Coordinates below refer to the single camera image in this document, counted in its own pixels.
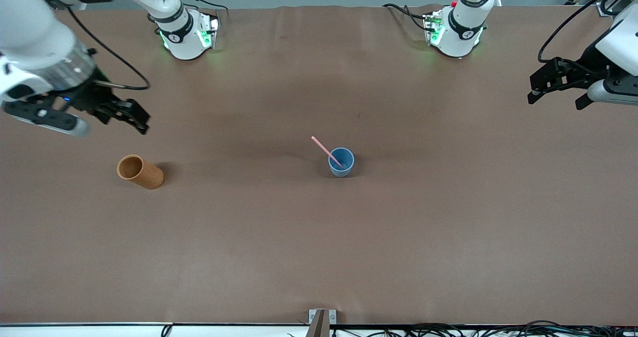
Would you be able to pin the blue plastic cup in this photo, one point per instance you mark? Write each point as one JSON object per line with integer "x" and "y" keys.
{"x": 341, "y": 165}

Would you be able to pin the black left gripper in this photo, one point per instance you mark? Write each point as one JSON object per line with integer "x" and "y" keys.
{"x": 589, "y": 67}

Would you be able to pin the grey metal camera bracket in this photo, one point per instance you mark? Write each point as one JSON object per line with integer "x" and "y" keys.
{"x": 322, "y": 322}

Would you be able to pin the brown wooden cup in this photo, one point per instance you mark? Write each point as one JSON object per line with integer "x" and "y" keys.
{"x": 144, "y": 173}

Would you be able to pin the brown table cover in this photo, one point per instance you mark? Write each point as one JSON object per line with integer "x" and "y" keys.
{"x": 299, "y": 252}

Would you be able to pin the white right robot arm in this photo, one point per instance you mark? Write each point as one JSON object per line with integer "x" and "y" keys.
{"x": 30, "y": 33}

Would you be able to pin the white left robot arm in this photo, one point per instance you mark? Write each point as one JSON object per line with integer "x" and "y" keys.
{"x": 458, "y": 33}

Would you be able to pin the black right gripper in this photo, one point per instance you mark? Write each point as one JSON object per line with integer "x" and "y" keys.
{"x": 94, "y": 96}

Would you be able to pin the pink straw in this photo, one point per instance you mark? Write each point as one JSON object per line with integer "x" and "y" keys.
{"x": 324, "y": 147}

